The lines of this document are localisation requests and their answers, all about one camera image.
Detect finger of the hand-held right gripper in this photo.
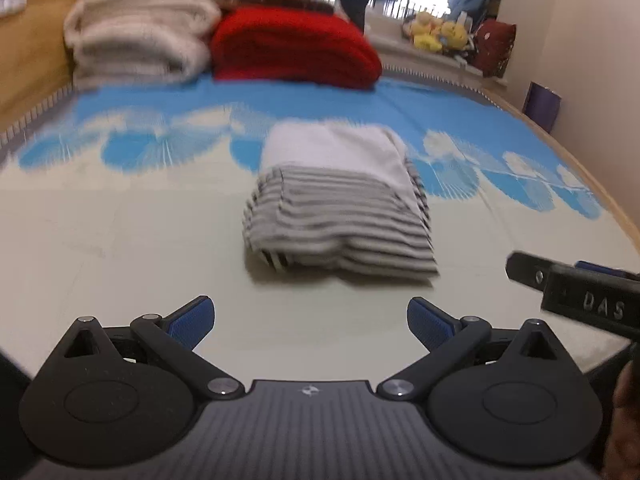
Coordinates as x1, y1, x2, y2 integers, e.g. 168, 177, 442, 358
574, 259, 640, 282
505, 252, 552, 294

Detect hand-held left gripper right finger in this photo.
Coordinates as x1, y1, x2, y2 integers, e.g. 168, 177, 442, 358
375, 297, 584, 401

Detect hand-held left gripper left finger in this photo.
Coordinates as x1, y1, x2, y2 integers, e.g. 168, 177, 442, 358
37, 295, 246, 401

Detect black white striped shirt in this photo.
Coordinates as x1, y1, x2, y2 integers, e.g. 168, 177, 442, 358
242, 122, 441, 279

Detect person's right hand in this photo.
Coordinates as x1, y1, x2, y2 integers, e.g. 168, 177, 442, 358
606, 357, 640, 480

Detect blue white patterned bed sheet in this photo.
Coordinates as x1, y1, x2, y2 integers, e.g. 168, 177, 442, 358
0, 74, 640, 378

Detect purple box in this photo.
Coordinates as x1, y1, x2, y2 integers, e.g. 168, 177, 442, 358
523, 81, 562, 134

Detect dark red cushion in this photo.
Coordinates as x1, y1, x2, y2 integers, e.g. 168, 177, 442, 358
472, 18, 517, 79

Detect yellow plush toy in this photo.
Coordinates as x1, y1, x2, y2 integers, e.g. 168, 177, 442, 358
440, 20, 470, 52
409, 10, 447, 52

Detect white window ledge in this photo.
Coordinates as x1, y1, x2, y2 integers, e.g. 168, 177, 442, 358
367, 12, 508, 92

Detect beige folded blanket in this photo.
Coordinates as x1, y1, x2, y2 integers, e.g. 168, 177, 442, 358
64, 0, 222, 92

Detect red folded blanket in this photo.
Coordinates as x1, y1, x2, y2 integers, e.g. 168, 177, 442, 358
209, 6, 384, 92

